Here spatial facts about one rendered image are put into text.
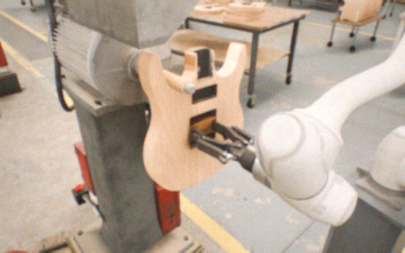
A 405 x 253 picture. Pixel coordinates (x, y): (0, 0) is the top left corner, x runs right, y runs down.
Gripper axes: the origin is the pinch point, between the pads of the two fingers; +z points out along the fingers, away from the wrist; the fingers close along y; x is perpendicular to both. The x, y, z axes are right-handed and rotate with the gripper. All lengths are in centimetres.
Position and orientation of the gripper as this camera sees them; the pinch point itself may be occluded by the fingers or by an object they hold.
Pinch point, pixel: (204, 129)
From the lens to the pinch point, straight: 83.3
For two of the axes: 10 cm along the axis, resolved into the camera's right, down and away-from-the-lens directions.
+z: -6.7, -3.7, 6.5
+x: 0.4, -8.8, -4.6
